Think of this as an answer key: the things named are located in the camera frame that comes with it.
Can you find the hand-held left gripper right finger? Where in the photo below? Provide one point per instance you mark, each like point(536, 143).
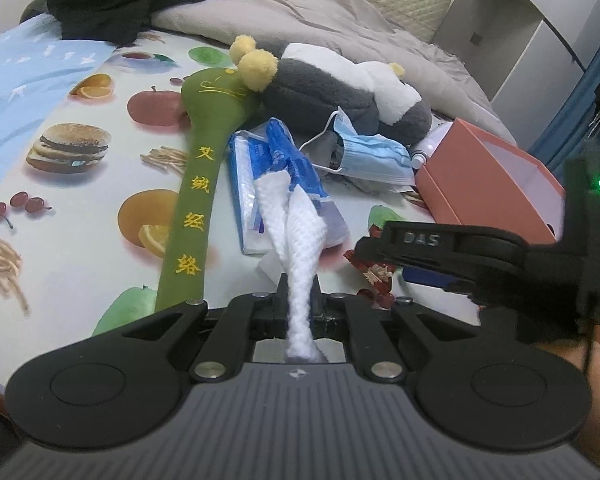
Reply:
point(317, 310)

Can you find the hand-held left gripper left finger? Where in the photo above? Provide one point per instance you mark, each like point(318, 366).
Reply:
point(282, 310)

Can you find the orange cardboard box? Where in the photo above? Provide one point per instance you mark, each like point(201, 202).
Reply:
point(450, 190)

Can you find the dark grey cushion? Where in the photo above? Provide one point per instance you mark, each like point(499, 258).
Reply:
point(34, 9)

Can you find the grey white plush toy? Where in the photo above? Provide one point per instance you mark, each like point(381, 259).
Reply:
point(310, 90)

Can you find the blue curtain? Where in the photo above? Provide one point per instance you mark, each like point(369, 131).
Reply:
point(570, 120)

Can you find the white bottle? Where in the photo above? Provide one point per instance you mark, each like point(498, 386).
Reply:
point(425, 152)

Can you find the red snack packet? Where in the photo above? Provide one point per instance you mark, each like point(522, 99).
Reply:
point(376, 276)

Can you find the grey duvet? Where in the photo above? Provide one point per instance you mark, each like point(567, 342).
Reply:
point(360, 25)

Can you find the dark wall switch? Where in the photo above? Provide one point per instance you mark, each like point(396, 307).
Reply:
point(476, 38)

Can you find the blue white tissue pack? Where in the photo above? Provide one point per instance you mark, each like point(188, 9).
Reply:
point(250, 170)

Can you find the green plush massage hammer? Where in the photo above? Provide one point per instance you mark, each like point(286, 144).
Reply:
point(195, 195)

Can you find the blue face mask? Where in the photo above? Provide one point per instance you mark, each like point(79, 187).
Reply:
point(375, 157)

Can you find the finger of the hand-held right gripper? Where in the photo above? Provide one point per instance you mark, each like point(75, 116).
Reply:
point(445, 280)
point(430, 242)

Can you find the food printed plastic mat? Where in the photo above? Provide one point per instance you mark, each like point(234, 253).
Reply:
point(90, 240)

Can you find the white wardrobe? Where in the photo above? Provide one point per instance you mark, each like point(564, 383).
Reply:
point(520, 35)

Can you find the blue star bedsheet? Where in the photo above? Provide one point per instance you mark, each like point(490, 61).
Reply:
point(15, 80)

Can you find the white towel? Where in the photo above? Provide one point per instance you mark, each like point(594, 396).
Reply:
point(300, 240)

